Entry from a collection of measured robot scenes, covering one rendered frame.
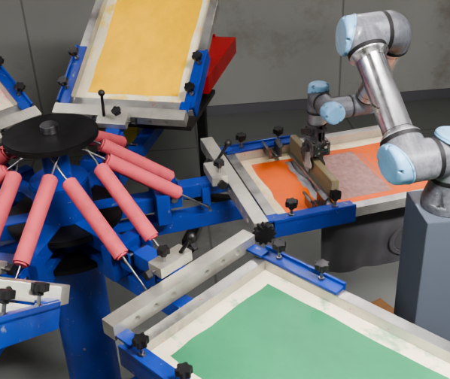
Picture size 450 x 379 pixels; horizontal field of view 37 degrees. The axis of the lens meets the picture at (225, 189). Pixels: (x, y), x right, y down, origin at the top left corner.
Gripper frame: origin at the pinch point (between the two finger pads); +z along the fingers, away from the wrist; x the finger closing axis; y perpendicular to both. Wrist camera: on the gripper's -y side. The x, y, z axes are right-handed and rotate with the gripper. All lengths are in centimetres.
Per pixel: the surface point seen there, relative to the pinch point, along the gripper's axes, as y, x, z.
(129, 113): -44, -61, -13
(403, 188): 18.9, 28.9, 4.3
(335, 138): -24.0, 21.1, 3.1
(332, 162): -9.7, 13.3, 5.3
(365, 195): 18.4, 13.4, 4.4
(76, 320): 12, -96, 40
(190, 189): 4.2, -48.9, -2.3
